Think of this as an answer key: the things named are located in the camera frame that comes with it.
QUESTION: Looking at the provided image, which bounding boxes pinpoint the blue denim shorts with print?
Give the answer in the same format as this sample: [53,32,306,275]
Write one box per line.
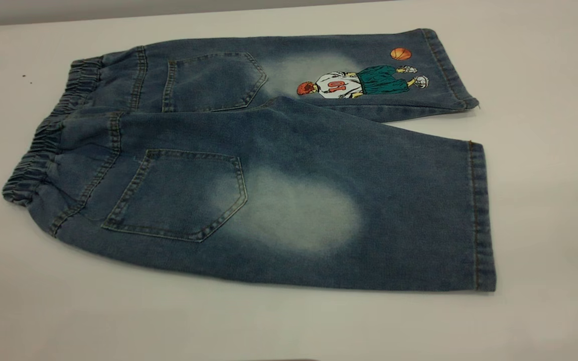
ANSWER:
[2,28,497,292]

